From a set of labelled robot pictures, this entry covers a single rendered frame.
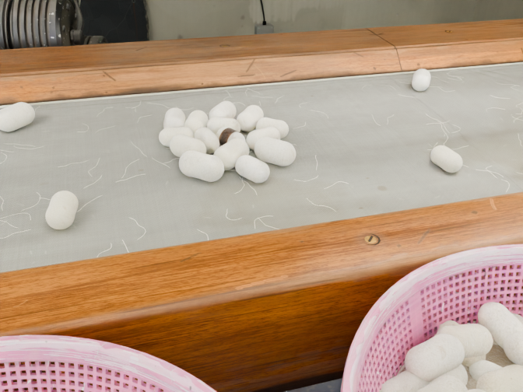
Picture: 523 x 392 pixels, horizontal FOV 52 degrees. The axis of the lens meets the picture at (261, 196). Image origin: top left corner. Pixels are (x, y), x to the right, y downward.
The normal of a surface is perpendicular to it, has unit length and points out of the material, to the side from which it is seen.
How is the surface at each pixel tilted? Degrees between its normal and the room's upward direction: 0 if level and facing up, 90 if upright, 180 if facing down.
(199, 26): 89
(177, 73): 45
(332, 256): 0
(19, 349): 75
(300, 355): 90
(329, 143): 0
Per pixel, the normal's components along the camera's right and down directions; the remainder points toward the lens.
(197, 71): 0.22, -0.22
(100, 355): -0.18, 0.29
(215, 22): 0.25, 0.52
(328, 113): 0.03, -0.84
